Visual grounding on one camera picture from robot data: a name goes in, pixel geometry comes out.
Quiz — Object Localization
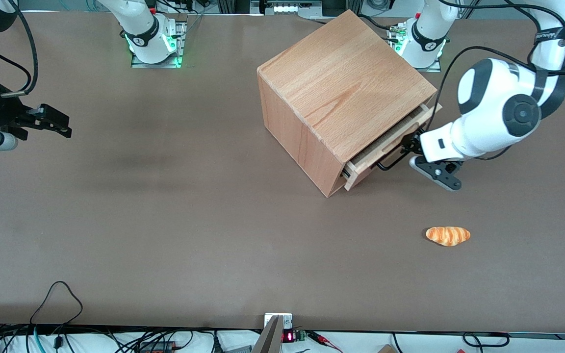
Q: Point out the wooden drawer with black handle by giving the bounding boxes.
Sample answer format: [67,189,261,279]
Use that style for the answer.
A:
[341,102,443,192]

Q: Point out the light wooden drawer cabinet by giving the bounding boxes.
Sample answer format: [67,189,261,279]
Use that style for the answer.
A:
[257,9,437,198]

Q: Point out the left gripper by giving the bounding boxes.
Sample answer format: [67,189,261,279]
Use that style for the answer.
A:
[400,122,465,163]

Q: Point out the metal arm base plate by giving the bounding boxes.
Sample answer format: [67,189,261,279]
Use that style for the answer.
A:
[130,14,187,69]
[387,24,443,73]

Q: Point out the black cable behind cabinet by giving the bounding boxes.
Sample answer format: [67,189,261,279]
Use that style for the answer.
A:
[307,13,401,41]

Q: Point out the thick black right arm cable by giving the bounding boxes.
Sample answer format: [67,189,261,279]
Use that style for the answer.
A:
[0,0,39,98]

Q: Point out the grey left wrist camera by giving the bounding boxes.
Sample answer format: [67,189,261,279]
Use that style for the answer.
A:
[408,155,462,192]

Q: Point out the black power adapter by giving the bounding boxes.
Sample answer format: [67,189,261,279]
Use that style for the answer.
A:
[137,340,178,353]

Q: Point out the black looped table cable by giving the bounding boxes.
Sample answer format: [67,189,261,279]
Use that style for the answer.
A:
[28,280,84,353]

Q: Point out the black coiled floor cable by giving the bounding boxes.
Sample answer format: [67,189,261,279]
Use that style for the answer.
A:
[462,332,511,348]

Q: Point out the orange striped bread roll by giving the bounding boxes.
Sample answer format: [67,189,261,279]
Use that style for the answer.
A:
[425,226,471,247]

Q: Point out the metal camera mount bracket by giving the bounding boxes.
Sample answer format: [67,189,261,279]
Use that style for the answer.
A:
[251,313,293,353]

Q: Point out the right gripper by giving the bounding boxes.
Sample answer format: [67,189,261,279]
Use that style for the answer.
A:
[0,80,73,141]

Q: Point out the red black clip leads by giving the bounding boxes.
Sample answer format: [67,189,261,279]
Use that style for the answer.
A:
[306,330,344,353]

